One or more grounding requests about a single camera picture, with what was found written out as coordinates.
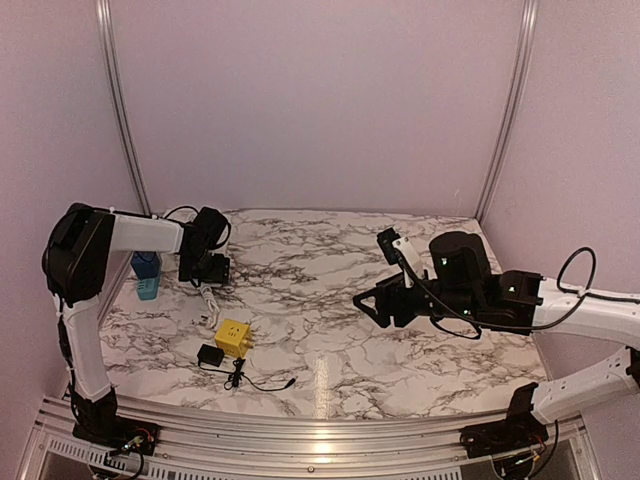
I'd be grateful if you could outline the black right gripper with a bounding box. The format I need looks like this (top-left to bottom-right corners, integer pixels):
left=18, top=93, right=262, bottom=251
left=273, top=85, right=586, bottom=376
left=353, top=271, right=480, bottom=329

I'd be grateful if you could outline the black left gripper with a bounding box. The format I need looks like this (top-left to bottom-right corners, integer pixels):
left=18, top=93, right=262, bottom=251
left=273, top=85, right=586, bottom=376
left=177, top=248, right=228, bottom=283

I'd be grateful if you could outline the long white power strip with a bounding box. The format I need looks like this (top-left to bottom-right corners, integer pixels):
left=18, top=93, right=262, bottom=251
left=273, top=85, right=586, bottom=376
left=198, top=284, right=220, bottom=330

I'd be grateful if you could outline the blue cube socket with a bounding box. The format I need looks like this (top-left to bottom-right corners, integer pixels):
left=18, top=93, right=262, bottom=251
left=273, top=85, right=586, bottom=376
left=131, top=251, right=161, bottom=280

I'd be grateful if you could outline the teal power strip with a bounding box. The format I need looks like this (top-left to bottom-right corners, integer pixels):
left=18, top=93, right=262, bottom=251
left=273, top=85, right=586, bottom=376
left=136, top=275, right=161, bottom=301

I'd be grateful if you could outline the yellow cube socket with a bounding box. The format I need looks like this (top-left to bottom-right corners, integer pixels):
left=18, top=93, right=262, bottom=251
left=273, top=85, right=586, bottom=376
left=214, top=319, right=254, bottom=359

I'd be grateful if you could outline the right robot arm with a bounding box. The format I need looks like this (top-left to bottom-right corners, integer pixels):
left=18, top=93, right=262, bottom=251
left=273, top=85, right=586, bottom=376
left=353, top=228, right=639, bottom=448

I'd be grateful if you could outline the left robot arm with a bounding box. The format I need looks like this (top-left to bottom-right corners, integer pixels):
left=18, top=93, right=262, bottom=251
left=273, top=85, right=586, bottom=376
left=42, top=203, right=231, bottom=403

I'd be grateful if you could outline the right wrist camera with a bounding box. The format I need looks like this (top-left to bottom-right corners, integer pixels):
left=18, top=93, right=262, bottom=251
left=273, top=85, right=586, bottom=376
left=376, top=228, right=428, bottom=289

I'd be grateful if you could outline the black power adapter with cable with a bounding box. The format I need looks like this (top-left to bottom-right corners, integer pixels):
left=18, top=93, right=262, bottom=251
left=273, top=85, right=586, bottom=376
left=196, top=344, right=296, bottom=393

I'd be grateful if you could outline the front aluminium rail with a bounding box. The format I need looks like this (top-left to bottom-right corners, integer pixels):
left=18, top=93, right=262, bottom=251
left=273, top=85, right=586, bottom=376
left=14, top=397, right=604, bottom=479

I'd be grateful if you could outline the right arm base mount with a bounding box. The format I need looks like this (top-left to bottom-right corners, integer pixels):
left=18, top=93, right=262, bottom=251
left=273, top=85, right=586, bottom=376
left=459, top=382, right=549, bottom=458

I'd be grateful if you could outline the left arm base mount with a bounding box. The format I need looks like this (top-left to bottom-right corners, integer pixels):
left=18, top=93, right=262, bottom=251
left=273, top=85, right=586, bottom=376
left=71, top=388, right=159, bottom=456

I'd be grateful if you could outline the left aluminium frame post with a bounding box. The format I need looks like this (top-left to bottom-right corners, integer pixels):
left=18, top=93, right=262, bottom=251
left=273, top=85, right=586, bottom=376
left=95, top=0, right=151, bottom=214

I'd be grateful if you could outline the aluminium frame post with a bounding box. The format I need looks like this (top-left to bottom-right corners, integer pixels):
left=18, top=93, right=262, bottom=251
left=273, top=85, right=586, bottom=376
left=95, top=0, right=151, bottom=214
left=474, top=0, right=540, bottom=225

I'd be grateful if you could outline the right aluminium frame post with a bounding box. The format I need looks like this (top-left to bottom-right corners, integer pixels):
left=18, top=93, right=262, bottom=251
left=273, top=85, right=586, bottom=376
left=474, top=0, right=540, bottom=225

